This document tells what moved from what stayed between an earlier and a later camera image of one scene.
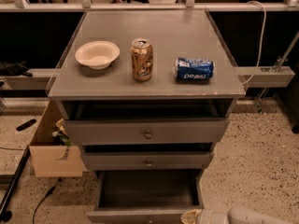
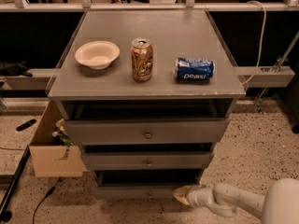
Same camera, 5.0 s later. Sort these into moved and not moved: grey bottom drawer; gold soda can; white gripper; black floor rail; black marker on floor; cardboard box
Moved: grey bottom drawer; white gripper
Not moved: black marker on floor; gold soda can; cardboard box; black floor rail
